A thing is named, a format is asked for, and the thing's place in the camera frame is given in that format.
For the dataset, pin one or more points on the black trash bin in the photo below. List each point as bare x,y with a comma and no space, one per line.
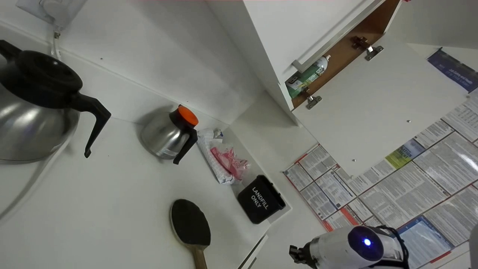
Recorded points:
260,199

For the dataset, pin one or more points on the labor law wall poster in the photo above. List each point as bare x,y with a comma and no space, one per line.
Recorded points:
427,190

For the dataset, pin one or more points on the white overhead cabinet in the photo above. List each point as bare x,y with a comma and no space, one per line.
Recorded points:
280,38

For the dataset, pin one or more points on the green wipes canister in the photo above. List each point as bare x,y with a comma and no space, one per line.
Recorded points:
300,81

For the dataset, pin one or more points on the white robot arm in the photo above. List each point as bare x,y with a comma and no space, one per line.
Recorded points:
359,247

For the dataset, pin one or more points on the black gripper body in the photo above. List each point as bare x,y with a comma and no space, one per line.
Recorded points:
300,255

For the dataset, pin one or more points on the white cabinet door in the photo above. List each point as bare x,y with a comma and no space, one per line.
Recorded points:
374,107

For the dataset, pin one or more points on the large steel coffee carafe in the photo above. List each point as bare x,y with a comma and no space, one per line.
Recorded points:
41,102

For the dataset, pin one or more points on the black ping pong paddle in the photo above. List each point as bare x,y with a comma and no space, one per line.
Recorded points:
191,229

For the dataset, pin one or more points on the blue wall notice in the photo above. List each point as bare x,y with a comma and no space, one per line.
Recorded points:
456,71

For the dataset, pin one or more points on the small orange-lid steel carafe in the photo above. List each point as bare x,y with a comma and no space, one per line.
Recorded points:
172,135

